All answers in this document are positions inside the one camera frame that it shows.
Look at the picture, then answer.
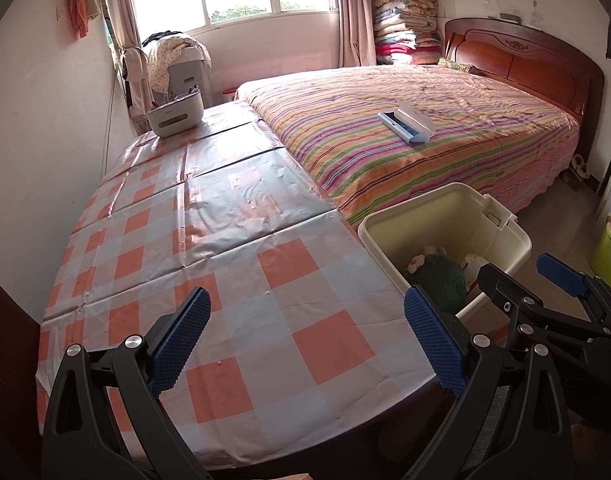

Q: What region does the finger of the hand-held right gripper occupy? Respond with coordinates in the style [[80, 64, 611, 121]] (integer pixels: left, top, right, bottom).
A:
[[537, 254, 611, 326], [478, 262, 601, 351]]

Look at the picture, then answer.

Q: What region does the bundle of pens and tools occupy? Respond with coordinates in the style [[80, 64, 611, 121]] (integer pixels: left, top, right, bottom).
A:
[[152, 86, 201, 108]]

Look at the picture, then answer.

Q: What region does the white wall cable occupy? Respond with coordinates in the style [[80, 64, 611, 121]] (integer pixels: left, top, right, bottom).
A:
[[102, 72, 123, 171]]

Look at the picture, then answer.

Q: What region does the orange white checkered tablecloth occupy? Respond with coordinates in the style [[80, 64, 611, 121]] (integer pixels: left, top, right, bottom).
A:
[[35, 100, 439, 471]]

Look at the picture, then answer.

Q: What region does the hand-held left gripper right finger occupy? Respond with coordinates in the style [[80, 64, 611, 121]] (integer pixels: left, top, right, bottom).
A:
[[400, 285, 571, 480]]

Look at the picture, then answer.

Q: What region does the stack of folded quilts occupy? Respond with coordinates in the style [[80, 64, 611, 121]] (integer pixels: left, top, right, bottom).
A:
[[373, 0, 443, 67]]

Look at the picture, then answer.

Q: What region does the patterned pillow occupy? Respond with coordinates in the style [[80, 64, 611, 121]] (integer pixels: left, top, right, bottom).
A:
[[438, 57, 479, 73]]

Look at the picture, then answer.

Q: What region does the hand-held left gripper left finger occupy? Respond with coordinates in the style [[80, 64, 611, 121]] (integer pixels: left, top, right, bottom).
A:
[[42, 286, 212, 480]]

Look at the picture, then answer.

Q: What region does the dark cloth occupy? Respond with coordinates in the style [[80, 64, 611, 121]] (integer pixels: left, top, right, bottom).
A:
[[141, 31, 183, 46]]

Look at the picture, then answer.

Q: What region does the orange hanging cloth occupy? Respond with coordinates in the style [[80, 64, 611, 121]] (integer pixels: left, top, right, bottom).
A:
[[64, 0, 103, 40]]

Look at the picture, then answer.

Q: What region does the wooden headboard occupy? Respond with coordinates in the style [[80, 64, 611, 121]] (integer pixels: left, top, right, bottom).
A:
[[443, 16, 606, 131]]

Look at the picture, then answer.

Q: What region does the white ball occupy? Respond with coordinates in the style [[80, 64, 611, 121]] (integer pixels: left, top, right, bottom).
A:
[[461, 255, 489, 291]]

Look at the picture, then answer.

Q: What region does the white floor appliance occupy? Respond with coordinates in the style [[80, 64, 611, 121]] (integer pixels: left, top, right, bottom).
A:
[[168, 47, 211, 108]]

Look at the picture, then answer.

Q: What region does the white desktop organizer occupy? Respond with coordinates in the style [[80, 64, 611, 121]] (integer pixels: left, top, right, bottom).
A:
[[146, 89, 206, 138]]

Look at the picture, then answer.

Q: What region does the polka dot cloth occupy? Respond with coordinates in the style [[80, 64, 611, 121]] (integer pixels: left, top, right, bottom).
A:
[[142, 35, 211, 93]]

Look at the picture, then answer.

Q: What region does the green plush toy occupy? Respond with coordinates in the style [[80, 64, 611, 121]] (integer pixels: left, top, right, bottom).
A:
[[404, 245, 467, 316]]

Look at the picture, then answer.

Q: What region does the lime green plastic box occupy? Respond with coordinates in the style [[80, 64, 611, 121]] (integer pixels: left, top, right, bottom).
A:
[[589, 222, 611, 286]]

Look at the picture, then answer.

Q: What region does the blue case with clear lid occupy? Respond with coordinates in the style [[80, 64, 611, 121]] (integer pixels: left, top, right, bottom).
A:
[[377, 101, 435, 147]]

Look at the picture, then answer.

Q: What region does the beige curtain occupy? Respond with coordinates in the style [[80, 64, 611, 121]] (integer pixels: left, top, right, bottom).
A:
[[100, 0, 153, 121], [338, 0, 376, 68]]

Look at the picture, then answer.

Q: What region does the striped bed sheet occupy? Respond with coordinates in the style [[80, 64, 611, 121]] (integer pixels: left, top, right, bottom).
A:
[[234, 64, 581, 226]]

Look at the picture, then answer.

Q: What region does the cream plastic bin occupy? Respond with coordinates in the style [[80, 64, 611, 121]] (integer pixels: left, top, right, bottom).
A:
[[358, 182, 533, 331]]

